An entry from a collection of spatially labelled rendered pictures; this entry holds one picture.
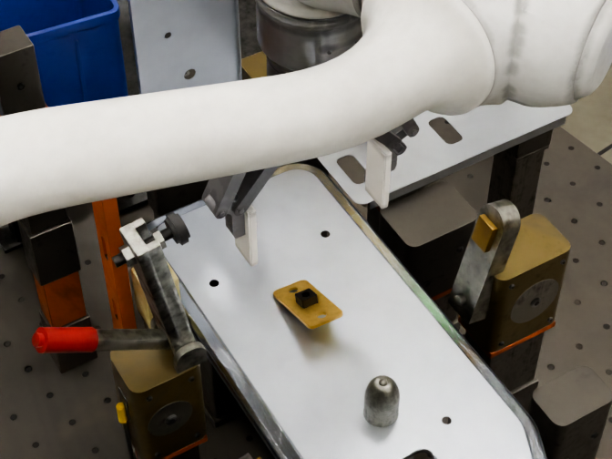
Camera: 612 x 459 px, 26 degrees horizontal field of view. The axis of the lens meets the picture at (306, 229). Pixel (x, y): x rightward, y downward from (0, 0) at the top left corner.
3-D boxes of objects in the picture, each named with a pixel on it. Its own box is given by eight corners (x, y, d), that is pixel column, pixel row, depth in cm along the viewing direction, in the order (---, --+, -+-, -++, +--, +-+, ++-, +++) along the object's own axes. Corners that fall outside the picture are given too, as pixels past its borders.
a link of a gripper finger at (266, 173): (323, 118, 107) (311, 115, 106) (246, 222, 111) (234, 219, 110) (299, 90, 109) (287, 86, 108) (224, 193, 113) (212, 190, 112)
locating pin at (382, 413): (403, 427, 123) (408, 385, 118) (374, 442, 122) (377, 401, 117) (385, 402, 125) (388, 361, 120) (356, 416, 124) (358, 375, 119)
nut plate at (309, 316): (345, 315, 126) (343, 304, 125) (310, 330, 125) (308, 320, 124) (305, 280, 133) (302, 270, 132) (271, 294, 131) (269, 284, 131)
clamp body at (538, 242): (552, 435, 156) (600, 239, 130) (469, 480, 152) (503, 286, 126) (518, 396, 160) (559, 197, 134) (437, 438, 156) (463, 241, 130)
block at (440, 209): (478, 366, 163) (504, 209, 142) (398, 406, 159) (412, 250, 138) (445, 325, 167) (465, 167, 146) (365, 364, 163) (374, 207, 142)
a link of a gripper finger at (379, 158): (367, 135, 117) (373, 131, 117) (364, 189, 122) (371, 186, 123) (385, 155, 115) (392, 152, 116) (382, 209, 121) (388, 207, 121)
